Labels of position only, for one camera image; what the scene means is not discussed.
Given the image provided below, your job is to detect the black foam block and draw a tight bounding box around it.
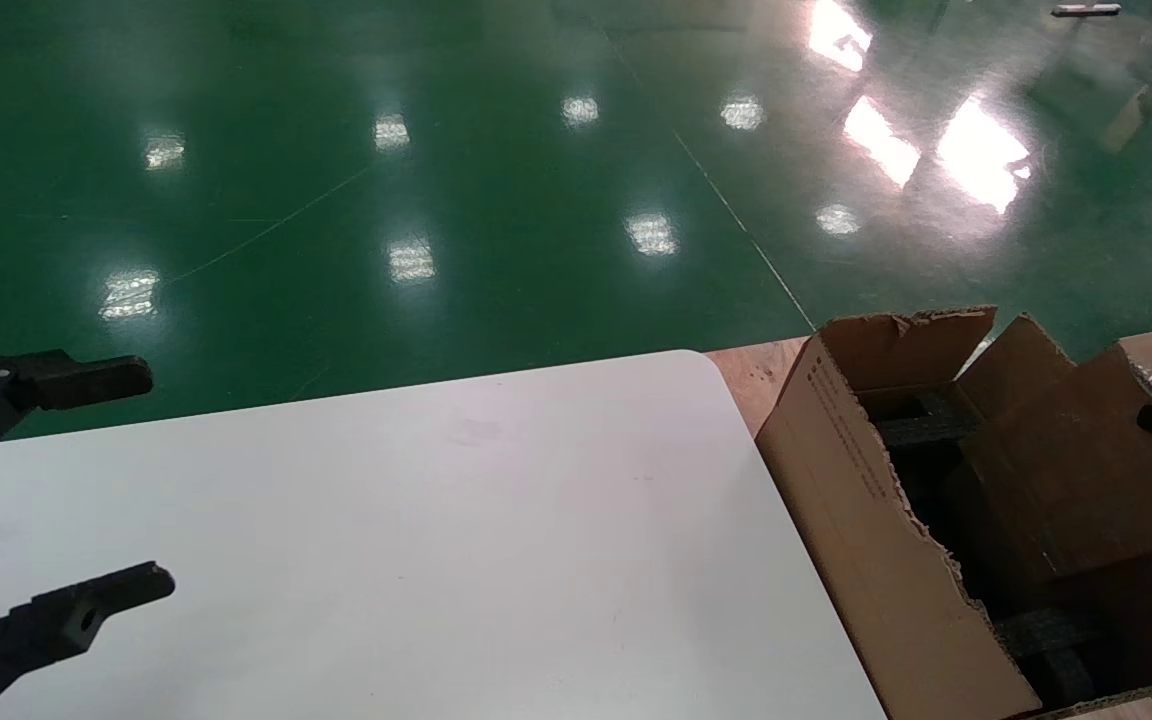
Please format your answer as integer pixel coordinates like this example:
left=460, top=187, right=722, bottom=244
left=874, top=388, right=985, bottom=451
left=994, top=608, right=1107, bottom=706

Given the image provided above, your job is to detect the small cardboard box with hole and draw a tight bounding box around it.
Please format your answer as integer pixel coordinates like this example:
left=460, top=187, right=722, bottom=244
left=946, top=333, right=1152, bottom=623

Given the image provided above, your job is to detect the big open cardboard box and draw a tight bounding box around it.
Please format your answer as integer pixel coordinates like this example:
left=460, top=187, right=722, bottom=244
left=754, top=305, right=1152, bottom=720

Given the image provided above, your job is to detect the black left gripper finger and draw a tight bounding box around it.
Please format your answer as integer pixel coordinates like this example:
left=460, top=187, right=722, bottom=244
left=0, top=347, right=154, bottom=486
left=0, top=561, right=176, bottom=720

